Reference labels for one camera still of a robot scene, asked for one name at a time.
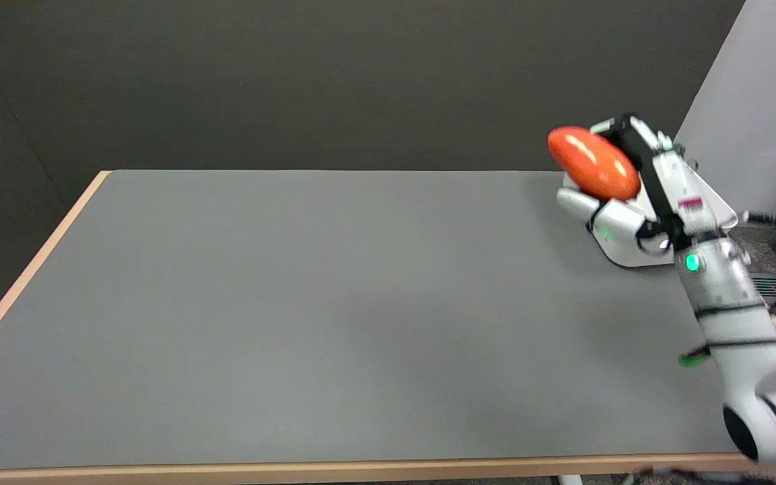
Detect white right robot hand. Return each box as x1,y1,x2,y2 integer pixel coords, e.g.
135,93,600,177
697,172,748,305
556,113,740,247

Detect orange red mango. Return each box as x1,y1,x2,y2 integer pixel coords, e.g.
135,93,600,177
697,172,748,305
547,126,642,202

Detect light grey partition panel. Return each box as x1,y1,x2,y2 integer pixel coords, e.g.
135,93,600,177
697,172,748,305
673,0,776,221

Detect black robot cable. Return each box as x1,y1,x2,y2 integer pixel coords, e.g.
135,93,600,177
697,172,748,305
744,211,776,317

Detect green cable strap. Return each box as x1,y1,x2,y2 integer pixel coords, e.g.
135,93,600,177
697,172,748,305
677,346,713,368

